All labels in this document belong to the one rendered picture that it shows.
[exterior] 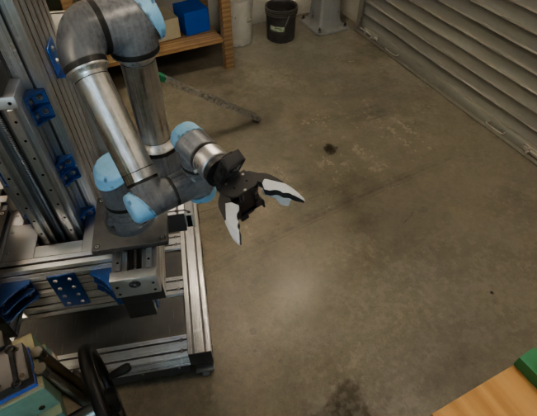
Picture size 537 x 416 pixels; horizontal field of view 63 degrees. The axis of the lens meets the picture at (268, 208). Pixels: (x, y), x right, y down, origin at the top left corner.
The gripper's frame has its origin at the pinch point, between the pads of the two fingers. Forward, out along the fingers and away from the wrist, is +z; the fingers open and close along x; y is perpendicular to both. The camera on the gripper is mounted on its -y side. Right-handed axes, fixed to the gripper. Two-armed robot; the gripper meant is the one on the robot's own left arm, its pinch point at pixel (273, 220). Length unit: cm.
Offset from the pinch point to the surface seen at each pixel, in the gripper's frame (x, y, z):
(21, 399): 56, 21, -11
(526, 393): -47, 78, 49
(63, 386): 51, 30, -14
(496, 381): -43, 77, 42
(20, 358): 53, 17, -17
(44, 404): 55, 26, -11
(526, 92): -221, 120, -53
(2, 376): 56, 16, -15
